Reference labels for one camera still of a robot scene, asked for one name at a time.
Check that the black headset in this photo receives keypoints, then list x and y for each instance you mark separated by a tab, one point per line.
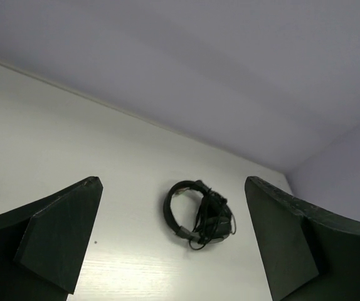
214	221

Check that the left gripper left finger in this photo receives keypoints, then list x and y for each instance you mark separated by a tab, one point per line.
43	243

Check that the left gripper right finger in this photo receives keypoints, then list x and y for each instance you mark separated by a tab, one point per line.
308	252

